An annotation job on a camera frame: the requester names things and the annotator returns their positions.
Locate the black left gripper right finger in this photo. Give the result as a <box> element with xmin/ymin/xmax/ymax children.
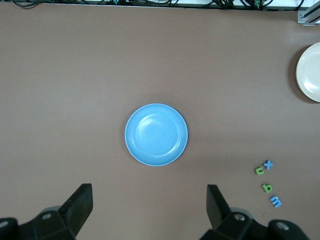
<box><xmin>199</xmin><ymin>184</ymin><xmax>270</xmax><ymax>240</ymax></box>

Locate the black cable tangle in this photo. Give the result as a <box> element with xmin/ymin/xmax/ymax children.
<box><xmin>9</xmin><ymin>0</ymin><xmax>307</xmax><ymax>11</ymax></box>

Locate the upright aluminium post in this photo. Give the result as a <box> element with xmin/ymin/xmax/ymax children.
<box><xmin>303</xmin><ymin>2</ymin><xmax>320</xmax><ymax>16</ymax></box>

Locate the grey metal bracket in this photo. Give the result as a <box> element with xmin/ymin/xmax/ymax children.
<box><xmin>296</xmin><ymin>9</ymin><xmax>320</xmax><ymax>26</ymax></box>

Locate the blue lowercase letter m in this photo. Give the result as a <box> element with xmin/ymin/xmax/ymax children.
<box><xmin>269</xmin><ymin>195</ymin><xmax>283</xmax><ymax>209</ymax></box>

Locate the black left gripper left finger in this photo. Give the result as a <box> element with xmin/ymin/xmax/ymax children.
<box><xmin>18</xmin><ymin>183</ymin><xmax>94</xmax><ymax>240</ymax></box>

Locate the blue plate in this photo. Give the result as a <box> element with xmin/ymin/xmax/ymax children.
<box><xmin>124</xmin><ymin>103</ymin><xmax>189</xmax><ymax>167</ymax></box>

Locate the green lowercase letter b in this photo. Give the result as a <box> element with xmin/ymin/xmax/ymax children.
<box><xmin>260</xmin><ymin>183</ymin><xmax>274</xmax><ymax>194</ymax></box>

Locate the beige plate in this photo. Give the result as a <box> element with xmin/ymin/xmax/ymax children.
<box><xmin>295</xmin><ymin>42</ymin><xmax>320</xmax><ymax>103</ymax></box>

